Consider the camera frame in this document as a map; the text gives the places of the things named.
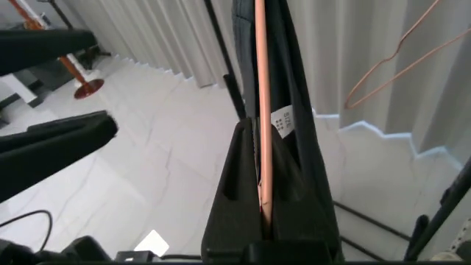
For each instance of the orange floor stand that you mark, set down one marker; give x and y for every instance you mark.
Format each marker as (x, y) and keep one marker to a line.
(88, 89)

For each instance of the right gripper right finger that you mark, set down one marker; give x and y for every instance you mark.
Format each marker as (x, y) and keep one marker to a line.
(294, 206)

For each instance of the white curtain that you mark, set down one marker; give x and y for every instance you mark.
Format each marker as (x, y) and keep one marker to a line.
(368, 37)

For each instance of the dark grey long-sleeved shirt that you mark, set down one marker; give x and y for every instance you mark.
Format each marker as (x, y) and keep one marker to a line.
(283, 55)

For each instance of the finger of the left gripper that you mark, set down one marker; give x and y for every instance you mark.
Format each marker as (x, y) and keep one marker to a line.
(55, 147)
(37, 48)

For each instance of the black clothes rack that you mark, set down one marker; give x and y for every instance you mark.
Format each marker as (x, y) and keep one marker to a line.
(441, 213)

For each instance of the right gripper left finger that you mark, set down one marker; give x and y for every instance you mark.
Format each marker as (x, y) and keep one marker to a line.
(235, 206)

